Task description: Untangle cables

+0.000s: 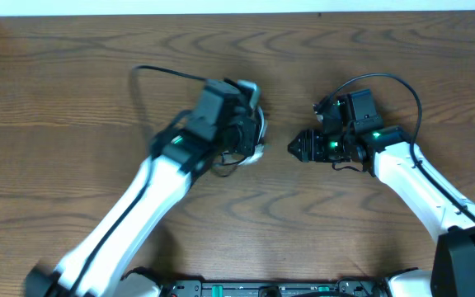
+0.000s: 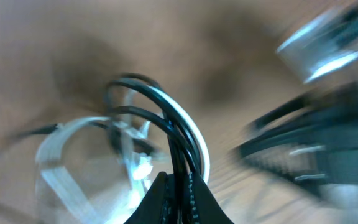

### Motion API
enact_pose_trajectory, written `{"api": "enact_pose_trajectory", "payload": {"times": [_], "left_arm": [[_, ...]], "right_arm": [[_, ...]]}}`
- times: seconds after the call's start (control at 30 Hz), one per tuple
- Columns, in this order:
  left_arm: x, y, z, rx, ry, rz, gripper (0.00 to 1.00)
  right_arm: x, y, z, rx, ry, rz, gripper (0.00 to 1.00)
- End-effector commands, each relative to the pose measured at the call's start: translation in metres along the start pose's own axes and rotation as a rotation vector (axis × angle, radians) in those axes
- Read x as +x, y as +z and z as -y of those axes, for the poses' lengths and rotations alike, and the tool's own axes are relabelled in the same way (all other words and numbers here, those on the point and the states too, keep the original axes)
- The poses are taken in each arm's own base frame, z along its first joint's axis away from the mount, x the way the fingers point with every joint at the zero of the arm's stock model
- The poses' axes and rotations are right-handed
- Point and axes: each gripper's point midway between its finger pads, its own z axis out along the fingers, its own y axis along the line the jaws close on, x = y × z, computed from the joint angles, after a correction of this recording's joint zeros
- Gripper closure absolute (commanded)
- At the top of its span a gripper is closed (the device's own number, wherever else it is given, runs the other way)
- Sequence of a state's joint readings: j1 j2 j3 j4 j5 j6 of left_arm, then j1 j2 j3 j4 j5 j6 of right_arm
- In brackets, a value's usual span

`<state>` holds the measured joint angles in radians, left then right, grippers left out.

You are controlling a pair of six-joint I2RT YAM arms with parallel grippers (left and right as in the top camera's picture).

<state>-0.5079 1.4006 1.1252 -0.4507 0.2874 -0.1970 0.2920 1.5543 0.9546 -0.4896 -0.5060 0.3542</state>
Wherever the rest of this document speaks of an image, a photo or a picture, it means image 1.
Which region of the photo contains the white usb cable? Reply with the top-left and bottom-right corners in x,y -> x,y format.
237,80 -> 268,167

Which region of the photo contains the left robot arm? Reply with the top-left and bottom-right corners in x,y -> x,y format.
25,107 -> 266,296

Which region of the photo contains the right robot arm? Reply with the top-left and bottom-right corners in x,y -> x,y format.
288,97 -> 475,296

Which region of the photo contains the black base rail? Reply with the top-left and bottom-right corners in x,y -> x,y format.
159,277 -> 391,297

